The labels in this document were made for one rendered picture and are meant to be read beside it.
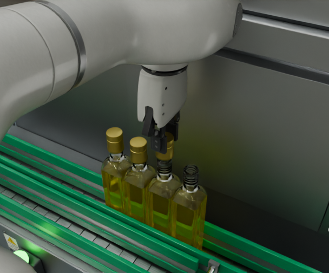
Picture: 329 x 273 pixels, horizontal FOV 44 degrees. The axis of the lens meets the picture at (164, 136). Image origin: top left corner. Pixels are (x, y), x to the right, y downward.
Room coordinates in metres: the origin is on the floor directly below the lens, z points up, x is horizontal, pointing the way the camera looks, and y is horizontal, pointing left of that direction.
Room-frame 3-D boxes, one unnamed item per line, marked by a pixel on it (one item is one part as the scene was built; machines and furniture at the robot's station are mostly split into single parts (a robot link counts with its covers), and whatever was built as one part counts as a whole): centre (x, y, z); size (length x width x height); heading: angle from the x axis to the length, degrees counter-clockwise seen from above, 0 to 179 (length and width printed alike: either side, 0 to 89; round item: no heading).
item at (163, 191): (0.58, 0.00, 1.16); 0.06 x 0.06 x 0.21; 61
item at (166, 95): (0.58, 0.00, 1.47); 0.10 x 0.07 x 0.11; 151
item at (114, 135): (0.64, 0.10, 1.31); 0.04 x 0.04 x 0.04
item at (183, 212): (0.55, -0.05, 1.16); 0.06 x 0.06 x 0.21; 59
